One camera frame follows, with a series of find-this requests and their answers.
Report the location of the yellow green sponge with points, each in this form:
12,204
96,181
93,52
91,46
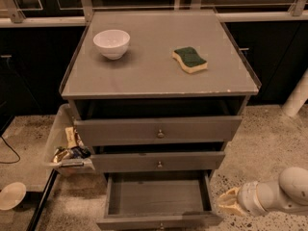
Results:
189,60

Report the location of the black floor bar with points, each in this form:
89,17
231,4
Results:
42,201

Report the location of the grey bottom drawer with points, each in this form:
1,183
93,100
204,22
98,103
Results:
158,201

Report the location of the grey middle drawer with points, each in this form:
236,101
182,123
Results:
158,157

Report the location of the clear plastic bin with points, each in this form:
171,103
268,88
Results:
57,138

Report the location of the grey drawer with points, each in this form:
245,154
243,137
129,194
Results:
154,121
158,201
158,157

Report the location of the dark snack packet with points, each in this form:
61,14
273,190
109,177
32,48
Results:
79,152

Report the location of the metal railing frame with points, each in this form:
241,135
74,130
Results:
24,13

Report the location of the gold foil snack packet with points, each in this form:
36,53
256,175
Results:
61,154

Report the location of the tan snack packet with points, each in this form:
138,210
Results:
70,136

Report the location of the grey drawer cabinet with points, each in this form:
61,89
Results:
148,71

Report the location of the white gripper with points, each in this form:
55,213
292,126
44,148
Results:
247,196

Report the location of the white ceramic bowl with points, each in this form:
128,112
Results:
112,44

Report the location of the grey top drawer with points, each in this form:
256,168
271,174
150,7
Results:
154,121

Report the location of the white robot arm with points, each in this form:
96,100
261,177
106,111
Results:
275,143

